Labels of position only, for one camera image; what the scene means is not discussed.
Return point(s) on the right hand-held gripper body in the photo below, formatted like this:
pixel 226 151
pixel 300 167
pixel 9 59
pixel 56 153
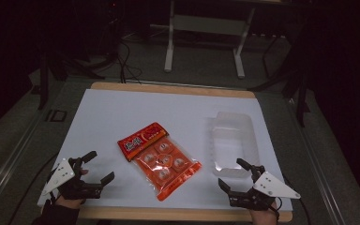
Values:
pixel 272 187

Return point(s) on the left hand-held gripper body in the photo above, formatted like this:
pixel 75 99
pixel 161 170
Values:
pixel 63 175

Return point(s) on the clear plastic tray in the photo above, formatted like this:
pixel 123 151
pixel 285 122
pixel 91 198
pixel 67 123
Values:
pixel 234 143

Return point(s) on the red snack packet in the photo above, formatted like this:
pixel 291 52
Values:
pixel 161 159

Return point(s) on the person's left hand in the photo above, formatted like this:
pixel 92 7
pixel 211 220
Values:
pixel 71 203

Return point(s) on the person's right hand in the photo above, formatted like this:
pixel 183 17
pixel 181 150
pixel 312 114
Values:
pixel 264 217

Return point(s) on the white table sheet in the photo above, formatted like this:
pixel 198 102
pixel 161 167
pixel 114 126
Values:
pixel 112 125

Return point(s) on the black floor socket plate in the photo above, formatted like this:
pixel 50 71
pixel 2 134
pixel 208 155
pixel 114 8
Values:
pixel 56 115

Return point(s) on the black metal stand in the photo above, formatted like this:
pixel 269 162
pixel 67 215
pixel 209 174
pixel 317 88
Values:
pixel 43 81
pixel 300 90

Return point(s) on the white metal table frame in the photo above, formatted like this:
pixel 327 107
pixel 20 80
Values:
pixel 206 25

